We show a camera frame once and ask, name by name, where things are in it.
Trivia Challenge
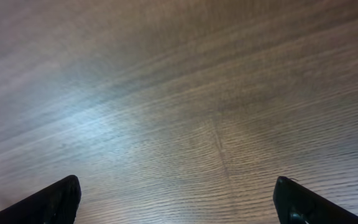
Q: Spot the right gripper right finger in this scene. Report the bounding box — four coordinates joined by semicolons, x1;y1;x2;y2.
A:
273;176;358;224

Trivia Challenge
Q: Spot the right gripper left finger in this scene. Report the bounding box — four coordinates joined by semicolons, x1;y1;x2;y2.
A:
0;175;81;224

